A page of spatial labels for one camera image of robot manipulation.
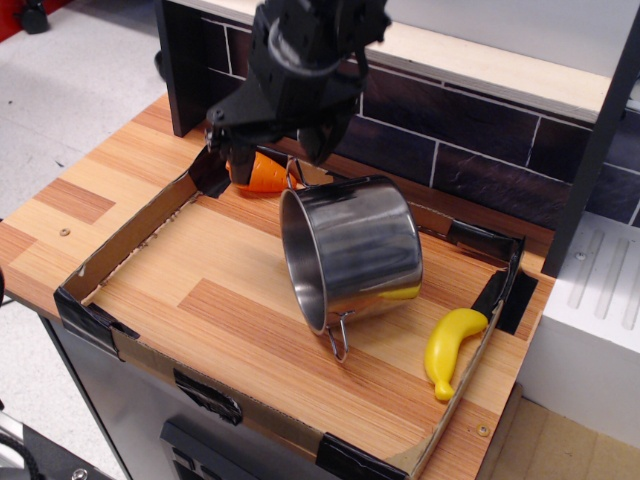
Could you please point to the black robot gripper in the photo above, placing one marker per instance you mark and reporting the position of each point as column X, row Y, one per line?
column 306, row 71

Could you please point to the stainless steel pot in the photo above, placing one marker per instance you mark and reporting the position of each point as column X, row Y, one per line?
column 352, row 250

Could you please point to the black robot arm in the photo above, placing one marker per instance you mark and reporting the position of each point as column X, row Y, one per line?
column 372, row 17

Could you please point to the cardboard fence with black tape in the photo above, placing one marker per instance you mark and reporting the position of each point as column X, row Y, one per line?
column 184, row 312

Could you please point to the orange toy carrot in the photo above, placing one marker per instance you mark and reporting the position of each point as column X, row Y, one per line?
column 267, row 176

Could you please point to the yellow toy banana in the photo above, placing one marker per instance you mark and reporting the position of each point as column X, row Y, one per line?
column 442, row 348

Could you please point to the black toy oven front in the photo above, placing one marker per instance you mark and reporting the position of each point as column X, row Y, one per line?
column 190, row 458

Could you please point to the white toy sink unit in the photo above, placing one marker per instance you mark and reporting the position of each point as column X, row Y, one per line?
column 583, row 361

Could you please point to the dark wooden shelf frame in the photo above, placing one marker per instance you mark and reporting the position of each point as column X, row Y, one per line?
column 495, row 138

